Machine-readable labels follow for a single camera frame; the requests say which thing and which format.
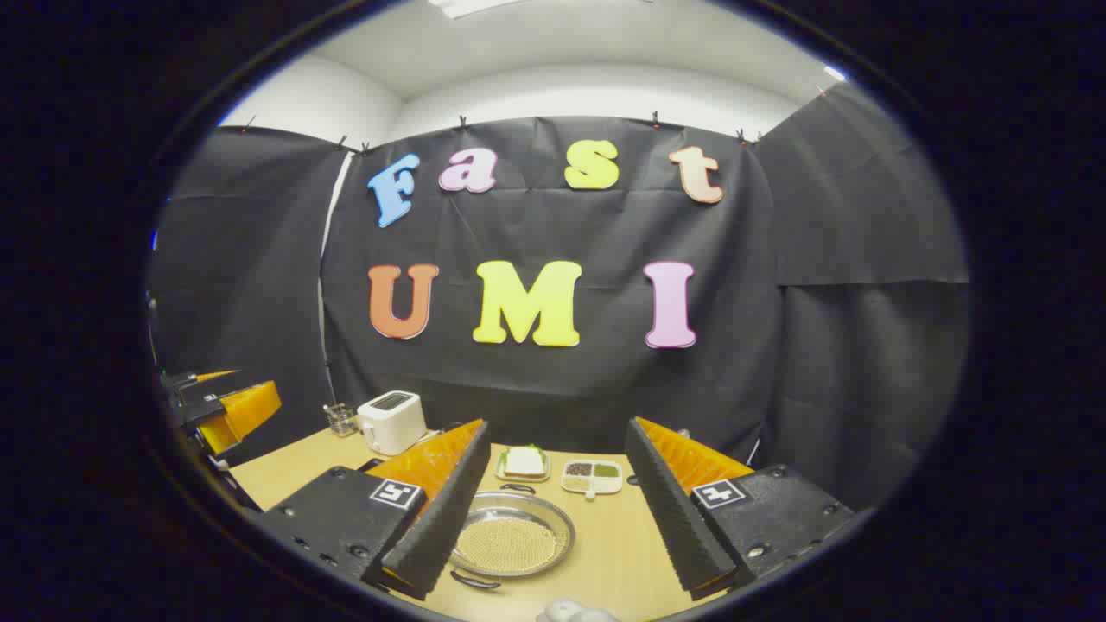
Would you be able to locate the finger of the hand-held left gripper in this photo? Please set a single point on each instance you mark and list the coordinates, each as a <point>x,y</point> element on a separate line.
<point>186,387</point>
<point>200,408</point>

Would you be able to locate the large ceiling light panel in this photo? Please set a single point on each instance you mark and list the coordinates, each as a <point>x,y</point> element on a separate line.
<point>467,5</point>

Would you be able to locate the row of black cloth clips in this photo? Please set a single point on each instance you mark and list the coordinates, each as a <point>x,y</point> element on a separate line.
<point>462,122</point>

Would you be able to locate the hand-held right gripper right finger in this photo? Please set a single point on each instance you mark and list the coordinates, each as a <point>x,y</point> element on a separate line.
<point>670,518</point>

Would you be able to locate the small ceiling light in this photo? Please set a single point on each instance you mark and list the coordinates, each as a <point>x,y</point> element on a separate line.
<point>834,73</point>

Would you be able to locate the white divided dish with beans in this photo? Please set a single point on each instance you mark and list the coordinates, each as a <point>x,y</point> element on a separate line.
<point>592,475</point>

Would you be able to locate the white rectangular plate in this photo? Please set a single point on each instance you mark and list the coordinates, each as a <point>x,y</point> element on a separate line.
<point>499,471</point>

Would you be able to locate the heap of soybeans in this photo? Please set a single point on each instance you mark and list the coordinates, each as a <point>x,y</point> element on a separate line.
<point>508,544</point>

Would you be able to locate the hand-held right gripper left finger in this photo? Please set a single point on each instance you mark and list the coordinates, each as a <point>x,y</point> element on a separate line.
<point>449,518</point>

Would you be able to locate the white toaster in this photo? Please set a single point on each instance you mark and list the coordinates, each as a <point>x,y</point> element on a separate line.
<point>393,423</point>

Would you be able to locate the white bread sandwich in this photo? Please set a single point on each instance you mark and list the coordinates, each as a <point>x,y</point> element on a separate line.
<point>524,461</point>

